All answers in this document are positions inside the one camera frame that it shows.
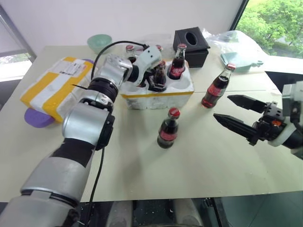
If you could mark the grey window frame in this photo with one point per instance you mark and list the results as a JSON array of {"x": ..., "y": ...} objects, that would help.
[{"x": 19, "y": 33}]

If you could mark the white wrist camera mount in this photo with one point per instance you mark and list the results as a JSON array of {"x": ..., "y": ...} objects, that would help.
[
  {"x": 149, "y": 58},
  {"x": 285, "y": 134}
]

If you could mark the black tissue box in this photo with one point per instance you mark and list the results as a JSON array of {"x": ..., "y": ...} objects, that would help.
[{"x": 196, "y": 56}]

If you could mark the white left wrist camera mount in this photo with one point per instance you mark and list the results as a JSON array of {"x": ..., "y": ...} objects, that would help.
[{"x": 149, "y": 58}]

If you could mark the purple plastic board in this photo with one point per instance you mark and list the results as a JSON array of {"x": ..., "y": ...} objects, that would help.
[{"x": 35, "y": 118}]

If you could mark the crumpled clear plastic wrap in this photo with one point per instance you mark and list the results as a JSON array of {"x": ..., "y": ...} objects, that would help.
[{"x": 165, "y": 40}]

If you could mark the black window frame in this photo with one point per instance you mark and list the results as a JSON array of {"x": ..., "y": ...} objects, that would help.
[{"x": 240, "y": 14}]

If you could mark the white foam bottle crate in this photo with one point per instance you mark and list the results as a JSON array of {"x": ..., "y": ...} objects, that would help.
[{"x": 156, "y": 99}]

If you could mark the yellow taped white foam box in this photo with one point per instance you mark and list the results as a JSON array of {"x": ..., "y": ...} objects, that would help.
[{"x": 52, "y": 94}]

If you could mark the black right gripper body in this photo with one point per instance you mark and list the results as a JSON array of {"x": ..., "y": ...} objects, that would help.
[{"x": 270, "y": 123}]

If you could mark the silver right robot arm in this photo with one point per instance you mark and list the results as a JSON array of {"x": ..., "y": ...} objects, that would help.
[{"x": 290, "y": 94}]

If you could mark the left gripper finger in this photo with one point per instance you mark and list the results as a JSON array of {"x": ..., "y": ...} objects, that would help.
[{"x": 157, "y": 87}]

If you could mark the mint green bowl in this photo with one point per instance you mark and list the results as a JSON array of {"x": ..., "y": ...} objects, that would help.
[{"x": 99, "y": 42}]

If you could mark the glass cola bottle red cap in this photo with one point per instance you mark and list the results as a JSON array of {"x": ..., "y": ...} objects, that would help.
[
  {"x": 168, "y": 132},
  {"x": 130, "y": 55},
  {"x": 161, "y": 74},
  {"x": 176, "y": 67},
  {"x": 214, "y": 91},
  {"x": 159, "y": 48}
]

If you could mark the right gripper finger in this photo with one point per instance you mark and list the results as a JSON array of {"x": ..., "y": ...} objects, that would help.
[
  {"x": 248, "y": 102},
  {"x": 236, "y": 126}
]

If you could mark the clear plastic bag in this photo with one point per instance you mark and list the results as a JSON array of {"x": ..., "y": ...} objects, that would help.
[{"x": 222, "y": 40}]

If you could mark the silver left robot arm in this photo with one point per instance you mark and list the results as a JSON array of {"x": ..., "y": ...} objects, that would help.
[{"x": 82, "y": 123}]

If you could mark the pale teal plastic tray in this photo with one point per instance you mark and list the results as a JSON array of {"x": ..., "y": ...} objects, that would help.
[{"x": 239, "y": 63}]

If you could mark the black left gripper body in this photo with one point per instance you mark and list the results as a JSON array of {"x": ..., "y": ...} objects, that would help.
[{"x": 148, "y": 79}]

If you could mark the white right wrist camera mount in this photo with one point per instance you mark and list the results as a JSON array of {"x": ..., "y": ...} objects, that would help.
[{"x": 285, "y": 134}]

